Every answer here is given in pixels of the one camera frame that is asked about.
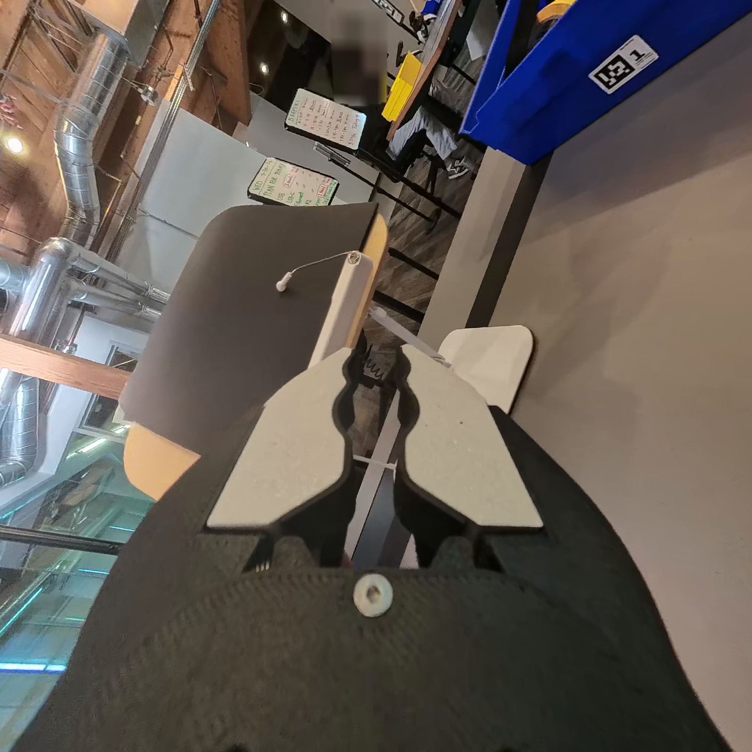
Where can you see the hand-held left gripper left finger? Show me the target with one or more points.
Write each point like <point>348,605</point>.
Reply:
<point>282,464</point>

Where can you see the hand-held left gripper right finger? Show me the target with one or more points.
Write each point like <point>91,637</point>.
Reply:
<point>470,464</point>

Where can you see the blue plastic bin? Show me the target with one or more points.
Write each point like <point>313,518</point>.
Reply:
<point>552,94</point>

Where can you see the white rounded pad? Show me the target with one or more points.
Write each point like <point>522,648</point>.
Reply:
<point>488,358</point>

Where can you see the black wood-rimmed board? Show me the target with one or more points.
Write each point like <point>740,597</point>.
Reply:
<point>235,306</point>

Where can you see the black whiteboard stand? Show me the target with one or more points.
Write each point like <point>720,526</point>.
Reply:
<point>405,235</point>

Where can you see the whiteboard with green writing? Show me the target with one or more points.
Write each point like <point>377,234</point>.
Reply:
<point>291,182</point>
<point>323,118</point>

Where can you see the yellow bin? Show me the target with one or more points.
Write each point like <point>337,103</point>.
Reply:
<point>407,88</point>

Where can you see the silver ventilation duct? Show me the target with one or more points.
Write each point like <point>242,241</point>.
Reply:
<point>82,129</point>

